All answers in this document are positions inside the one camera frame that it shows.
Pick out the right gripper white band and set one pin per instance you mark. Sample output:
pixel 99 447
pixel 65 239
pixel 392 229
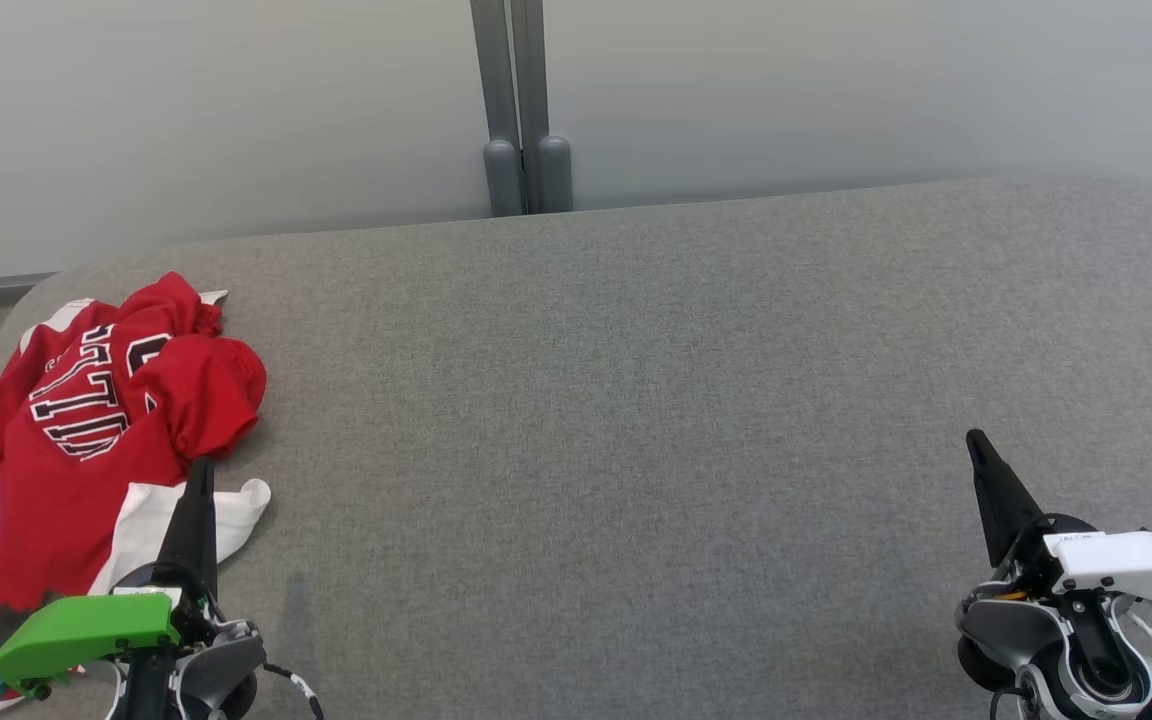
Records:
pixel 1126 562

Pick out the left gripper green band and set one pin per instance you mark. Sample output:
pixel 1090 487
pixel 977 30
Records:
pixel 86 630

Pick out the red and white shirt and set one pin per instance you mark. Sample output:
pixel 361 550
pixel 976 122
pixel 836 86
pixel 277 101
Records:
pixel 56 470

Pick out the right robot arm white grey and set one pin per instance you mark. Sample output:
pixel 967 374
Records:
pixel 1026 640

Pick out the grey fabric sofa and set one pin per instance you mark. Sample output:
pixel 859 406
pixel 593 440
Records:
pixel 636 420

